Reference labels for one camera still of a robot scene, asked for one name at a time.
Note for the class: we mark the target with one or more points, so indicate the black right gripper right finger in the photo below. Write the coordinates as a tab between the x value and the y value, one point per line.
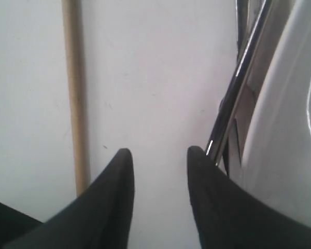
228	217

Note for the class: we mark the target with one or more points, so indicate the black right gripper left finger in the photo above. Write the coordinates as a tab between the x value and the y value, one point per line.
99	218

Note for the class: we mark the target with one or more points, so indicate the steel knife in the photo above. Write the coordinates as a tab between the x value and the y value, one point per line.
247	51

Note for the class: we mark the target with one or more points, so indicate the white square plate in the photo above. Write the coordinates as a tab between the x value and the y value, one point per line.
277	156

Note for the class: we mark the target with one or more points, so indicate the steel fork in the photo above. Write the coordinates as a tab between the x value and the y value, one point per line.
234	146

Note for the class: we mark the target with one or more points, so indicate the wooden chopstick front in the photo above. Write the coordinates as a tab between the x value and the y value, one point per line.
76	90

